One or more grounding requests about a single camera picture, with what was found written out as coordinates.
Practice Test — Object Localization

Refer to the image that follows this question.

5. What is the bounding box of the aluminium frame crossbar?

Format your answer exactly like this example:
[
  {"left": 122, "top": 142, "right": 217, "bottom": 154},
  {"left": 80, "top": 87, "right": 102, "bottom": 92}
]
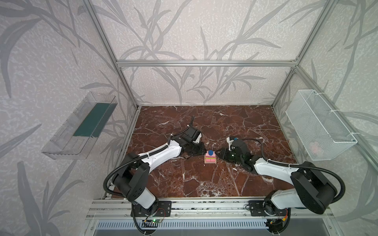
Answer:
[{"left": 116, "top": 60, "right": 296, "bottom": 67}]

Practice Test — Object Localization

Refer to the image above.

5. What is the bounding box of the pink item in basket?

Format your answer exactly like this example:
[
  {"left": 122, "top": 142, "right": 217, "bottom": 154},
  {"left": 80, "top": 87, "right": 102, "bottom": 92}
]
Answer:
[{"left": 309, "top": 142, "right": 324, "bottom": 156}]

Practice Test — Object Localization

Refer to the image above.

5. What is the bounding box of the white wire basket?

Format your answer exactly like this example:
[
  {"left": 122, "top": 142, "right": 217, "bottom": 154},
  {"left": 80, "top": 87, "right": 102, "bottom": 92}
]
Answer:
[{"left": 285, "top": 89, "right": 358, "bottom": 161}]

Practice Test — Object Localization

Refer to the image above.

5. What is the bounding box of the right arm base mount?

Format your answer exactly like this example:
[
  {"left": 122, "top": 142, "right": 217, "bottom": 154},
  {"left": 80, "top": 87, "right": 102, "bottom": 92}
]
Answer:
[{"left": 245, "top": 200, "right": 287, "bottom": 218}]

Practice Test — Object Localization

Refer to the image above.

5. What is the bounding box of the clear plastic wall tray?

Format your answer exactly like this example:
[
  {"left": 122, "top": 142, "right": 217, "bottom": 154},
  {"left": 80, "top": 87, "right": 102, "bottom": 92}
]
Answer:
[{"left": 41, "top": 92, "right": 118, "bottom": 160}]

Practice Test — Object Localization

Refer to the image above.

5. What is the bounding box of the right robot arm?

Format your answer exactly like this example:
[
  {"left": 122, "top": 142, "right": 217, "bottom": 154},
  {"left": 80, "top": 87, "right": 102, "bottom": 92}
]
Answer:
[{"left": 215, "top": 136, "right": 346, "bottom": 216}]

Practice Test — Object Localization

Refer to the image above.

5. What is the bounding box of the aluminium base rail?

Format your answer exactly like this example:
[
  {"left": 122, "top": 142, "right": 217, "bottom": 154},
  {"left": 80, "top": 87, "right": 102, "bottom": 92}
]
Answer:
[{"left": 85, "top": 197, "right": 334, "bottom": 220}]

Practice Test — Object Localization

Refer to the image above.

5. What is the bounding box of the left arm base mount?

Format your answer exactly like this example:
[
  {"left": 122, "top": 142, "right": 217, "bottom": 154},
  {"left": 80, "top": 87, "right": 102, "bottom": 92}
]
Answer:
[{"left": 131, "top": 200, "right": 172, "bottom": 217}]

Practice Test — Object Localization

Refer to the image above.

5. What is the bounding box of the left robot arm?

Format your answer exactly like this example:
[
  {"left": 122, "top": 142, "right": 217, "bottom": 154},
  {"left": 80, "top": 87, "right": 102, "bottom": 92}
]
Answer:
[{"left": 102, "top": 125, "right": 206, "bottom": 210}]

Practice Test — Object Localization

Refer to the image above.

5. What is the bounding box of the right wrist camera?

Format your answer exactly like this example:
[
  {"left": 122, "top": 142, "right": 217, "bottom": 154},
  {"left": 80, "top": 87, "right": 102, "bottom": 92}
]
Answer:
[{"left": 226, "top": 136, "right": 238, "bottom": 151}]

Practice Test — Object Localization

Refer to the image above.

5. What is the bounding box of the light pink long block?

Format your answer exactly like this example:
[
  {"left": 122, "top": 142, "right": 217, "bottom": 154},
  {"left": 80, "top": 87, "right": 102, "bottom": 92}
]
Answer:
[{"left": 205, "top": 150, "right": 216, "bottom": 158}]

